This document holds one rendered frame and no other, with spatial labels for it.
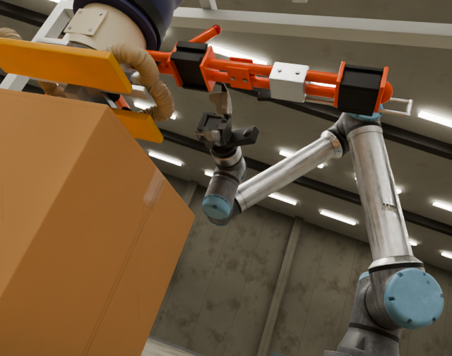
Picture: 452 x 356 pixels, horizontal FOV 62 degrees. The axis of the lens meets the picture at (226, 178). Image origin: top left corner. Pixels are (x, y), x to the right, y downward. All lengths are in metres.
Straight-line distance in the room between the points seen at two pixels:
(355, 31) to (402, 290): 2.41
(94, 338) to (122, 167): 0.27
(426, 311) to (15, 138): 1.01
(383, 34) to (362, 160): 2.05
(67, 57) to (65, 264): 0.42
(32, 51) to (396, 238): 1.02
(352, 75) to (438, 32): 2.50
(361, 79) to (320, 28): 2.52
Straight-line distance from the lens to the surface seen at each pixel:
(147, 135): 0.93
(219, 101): 1.04
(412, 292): 1.14
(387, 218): 1.20
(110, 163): 0.55
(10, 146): 0.58
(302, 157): 1.37
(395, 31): 3.21
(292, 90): 0.77
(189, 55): 0.82
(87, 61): 0.78
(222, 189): 1.14
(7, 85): 4.02
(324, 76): 0.76
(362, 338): 1.29
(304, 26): 3.27
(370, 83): 0.75
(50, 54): 0.84
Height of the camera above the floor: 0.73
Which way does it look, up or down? 22 degrees up
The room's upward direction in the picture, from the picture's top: 20 degrees clockwise
